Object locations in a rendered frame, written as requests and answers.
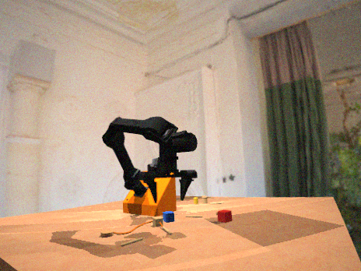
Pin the blue block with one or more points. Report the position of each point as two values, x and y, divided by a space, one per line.
168 216

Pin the round wooden button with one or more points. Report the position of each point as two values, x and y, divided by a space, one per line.
106 233

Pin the small red cube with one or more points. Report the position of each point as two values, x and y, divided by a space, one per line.
224 216

